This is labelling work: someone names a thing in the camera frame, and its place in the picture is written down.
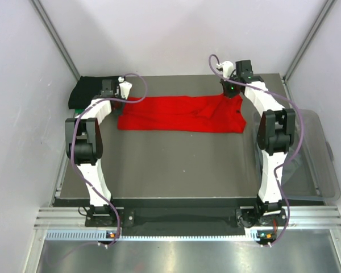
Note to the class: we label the left corner aluminium post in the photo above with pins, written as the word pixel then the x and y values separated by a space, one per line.
pixel 52 31

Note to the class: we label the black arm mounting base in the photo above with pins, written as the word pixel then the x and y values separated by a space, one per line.
pixel 207 219

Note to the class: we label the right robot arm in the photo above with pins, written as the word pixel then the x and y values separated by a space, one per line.
pixel 274 138

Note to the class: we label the folded black t shirt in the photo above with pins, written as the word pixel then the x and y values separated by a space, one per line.
pixel 86 89

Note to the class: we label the clear plastic bin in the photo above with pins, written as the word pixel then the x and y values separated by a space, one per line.
pixel 316 180

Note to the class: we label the corner aluminium post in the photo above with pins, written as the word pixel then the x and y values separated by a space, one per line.
pixel 307 41
pixel 52 31

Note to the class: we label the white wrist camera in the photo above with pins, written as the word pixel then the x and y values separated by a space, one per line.
pixel 124 88
pixel 227 68

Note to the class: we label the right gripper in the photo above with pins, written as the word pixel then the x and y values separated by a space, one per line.
pixel 226 92

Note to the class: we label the grey t shirt in bin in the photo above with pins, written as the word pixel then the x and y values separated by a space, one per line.
pixel 288 169

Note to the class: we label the grey slotted cable duct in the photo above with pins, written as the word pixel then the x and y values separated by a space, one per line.
pixel 108 236

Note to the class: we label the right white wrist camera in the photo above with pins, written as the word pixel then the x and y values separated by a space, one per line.
pixel 227 68

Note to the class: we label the right corner aluminium post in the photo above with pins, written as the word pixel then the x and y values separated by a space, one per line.
pixel 307 41

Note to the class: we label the aluminium frame rail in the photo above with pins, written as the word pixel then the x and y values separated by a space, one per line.
pixel 301 217

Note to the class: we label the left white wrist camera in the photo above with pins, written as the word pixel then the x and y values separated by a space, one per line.
pixel 124 88

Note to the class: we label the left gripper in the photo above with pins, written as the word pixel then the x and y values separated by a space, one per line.
pixel 115 95

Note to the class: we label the red t shirt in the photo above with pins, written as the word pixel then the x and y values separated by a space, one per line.
pixel 201 114

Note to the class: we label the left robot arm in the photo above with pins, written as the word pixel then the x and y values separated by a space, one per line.
pixel 84 148

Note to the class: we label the folded green t shirt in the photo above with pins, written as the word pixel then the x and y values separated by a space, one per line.
pixel 79 111

